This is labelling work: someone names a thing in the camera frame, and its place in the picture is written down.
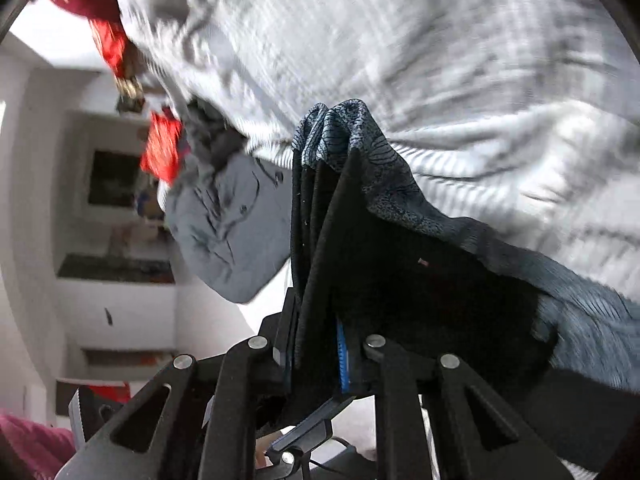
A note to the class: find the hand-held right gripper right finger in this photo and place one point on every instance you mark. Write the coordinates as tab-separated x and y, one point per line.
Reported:
344	365

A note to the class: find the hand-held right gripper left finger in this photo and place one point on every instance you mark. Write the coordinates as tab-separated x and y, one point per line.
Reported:
235	385

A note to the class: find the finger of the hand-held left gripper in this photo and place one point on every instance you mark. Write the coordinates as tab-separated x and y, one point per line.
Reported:
312	430

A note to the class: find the black pants blue floral trim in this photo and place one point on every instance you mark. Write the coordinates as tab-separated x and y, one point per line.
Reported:
400	285

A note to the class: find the grey button jacket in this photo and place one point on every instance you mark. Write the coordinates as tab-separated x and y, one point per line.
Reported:
225	230

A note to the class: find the pink cloth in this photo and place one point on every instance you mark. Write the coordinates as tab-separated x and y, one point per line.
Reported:
27	442

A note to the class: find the dark framed panel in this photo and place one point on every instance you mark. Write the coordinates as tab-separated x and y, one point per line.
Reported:
112	177

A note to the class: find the red cloth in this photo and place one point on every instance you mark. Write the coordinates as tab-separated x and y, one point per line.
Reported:
161	147
112	45

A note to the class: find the grey white striped quilt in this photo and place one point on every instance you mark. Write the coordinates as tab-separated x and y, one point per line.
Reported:
400	60

